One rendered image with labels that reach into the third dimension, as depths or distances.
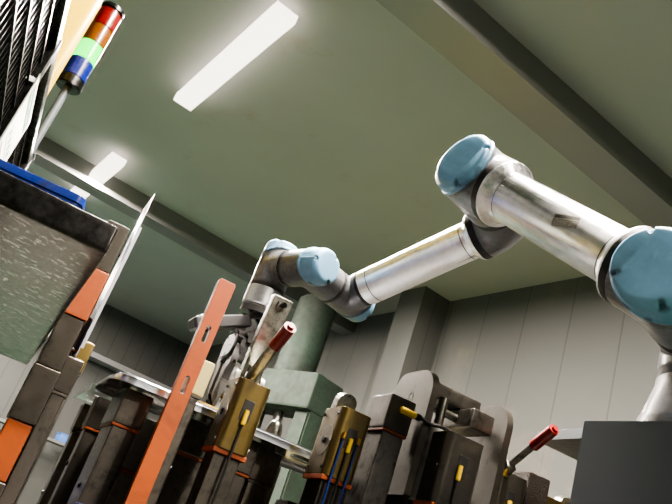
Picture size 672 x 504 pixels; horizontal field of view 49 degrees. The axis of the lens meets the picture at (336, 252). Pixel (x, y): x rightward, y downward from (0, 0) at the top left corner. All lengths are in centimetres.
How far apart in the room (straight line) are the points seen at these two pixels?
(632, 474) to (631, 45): 256
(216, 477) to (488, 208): 61
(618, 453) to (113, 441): 78
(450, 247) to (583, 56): 215
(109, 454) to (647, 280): 87
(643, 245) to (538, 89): 246
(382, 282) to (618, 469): 64
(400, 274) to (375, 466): 39
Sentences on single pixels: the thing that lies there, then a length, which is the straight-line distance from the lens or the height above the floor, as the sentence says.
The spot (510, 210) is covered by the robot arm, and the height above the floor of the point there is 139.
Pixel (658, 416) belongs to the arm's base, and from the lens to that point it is 106.
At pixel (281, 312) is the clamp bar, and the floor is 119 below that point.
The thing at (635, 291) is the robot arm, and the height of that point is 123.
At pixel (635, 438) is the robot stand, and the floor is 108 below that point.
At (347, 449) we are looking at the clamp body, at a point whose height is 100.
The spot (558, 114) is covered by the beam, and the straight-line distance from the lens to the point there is 353.
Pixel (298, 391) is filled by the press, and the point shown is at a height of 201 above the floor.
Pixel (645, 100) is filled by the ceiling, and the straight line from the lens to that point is 364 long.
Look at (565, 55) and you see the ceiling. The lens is 347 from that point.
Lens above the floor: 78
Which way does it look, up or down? 24 degrees up
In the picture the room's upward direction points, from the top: 20 degrees clockwise
